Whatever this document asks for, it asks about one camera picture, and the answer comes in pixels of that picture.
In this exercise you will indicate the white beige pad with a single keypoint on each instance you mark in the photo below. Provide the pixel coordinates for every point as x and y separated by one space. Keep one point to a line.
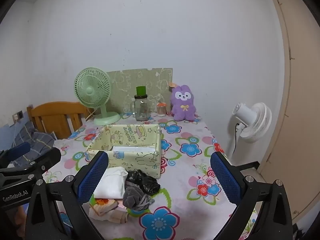
120 217

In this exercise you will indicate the grey sock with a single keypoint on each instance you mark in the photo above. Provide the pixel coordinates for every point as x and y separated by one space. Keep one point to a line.
133 197

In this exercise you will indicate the beige door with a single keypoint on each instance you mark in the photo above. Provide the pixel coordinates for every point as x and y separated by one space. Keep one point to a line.
300 105

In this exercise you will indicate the cartoon tissue pack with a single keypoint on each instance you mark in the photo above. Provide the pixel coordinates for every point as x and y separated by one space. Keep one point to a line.
103 203

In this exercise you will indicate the green desk fan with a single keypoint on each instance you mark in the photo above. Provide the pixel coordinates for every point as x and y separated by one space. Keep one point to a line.
90 90

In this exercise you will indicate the yellow cartoon fabric storage box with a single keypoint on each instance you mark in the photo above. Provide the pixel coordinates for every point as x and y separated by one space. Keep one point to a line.
145 160

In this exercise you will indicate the grey plaid pillow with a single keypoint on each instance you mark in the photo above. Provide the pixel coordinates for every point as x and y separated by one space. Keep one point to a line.
37 140

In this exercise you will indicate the flower print tablecloth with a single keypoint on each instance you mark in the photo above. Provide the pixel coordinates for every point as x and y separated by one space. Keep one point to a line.
187 197

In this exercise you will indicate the wall socket with plug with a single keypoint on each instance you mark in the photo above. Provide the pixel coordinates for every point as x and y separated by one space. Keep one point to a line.
18 115

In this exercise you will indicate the green patterned board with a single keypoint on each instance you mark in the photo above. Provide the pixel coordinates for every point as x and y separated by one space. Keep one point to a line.
147 80

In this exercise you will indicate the purple plush bunny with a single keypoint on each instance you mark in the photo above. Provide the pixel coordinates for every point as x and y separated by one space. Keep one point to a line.
183 110

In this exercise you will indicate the white cloth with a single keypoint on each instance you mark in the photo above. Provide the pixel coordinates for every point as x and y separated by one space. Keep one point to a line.
112 182

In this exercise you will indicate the wooden bed headboard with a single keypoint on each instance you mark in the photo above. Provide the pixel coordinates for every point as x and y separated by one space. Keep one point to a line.
57 112

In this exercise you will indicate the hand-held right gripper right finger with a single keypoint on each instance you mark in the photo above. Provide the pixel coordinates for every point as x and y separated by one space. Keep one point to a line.
226 180

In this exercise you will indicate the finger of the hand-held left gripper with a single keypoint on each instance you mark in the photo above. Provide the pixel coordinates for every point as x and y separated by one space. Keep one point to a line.
20 149
47 158

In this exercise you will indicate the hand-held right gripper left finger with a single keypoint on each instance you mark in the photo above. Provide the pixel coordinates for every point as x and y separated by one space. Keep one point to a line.
92 177

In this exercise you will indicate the white standing fan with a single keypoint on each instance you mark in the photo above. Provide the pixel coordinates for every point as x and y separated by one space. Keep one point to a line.
257 122

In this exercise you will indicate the toothpick jar orange lid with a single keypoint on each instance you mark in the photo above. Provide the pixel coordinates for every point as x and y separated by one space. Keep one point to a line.
161 110

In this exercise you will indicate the black plastic bag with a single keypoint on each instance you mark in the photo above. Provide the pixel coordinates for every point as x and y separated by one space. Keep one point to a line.
145 180

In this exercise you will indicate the glass mug jar green lid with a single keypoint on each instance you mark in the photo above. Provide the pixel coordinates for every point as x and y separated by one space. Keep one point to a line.
141 110

